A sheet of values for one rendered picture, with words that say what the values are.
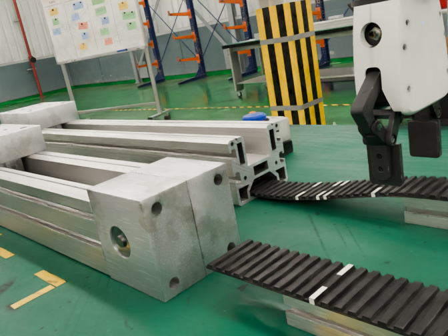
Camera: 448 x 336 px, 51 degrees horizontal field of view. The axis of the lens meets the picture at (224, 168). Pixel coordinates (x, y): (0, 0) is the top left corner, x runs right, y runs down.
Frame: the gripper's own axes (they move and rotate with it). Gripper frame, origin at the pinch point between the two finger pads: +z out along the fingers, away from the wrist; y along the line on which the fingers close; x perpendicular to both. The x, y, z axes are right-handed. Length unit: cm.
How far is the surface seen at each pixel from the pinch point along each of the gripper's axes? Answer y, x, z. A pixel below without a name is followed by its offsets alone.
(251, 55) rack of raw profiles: 709, 663, 42
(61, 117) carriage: 2, 77, -4
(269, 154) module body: 2.5, 20.1, 1.5
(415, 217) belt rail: -1.8, -1.3, 5.4
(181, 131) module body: 2.5, 37.5, -1.3
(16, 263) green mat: -27.5, 34.5, 6.2
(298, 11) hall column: 270, 209, -19
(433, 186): -0.3, -2.5, 2.6
